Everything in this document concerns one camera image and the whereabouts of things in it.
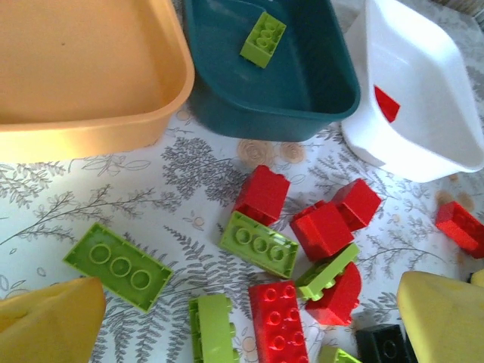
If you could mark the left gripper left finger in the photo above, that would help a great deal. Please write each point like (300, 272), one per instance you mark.
(49, 325)

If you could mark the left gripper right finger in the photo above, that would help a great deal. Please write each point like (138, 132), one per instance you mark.
(446, 321)

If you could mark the black lego brick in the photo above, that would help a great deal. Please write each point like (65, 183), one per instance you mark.
(383, 346)

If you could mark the green lego brick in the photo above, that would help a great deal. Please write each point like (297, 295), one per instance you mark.
(336, 356)
(262, 39)
(329, 270)
(119, 266)
(211, 332)
(259, 244)

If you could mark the red two-by-four lego brick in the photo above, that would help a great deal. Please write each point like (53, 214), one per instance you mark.
(280, 325)

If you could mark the floral tablecloth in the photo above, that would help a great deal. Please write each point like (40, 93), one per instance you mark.
(113, 196)

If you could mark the white plastic container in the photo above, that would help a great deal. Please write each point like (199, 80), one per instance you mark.
(427, 98)

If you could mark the orange plastic container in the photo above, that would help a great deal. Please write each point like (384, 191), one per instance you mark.
(75, 68)

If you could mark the teal plastic container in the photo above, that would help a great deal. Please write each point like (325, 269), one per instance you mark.
(302, 87)

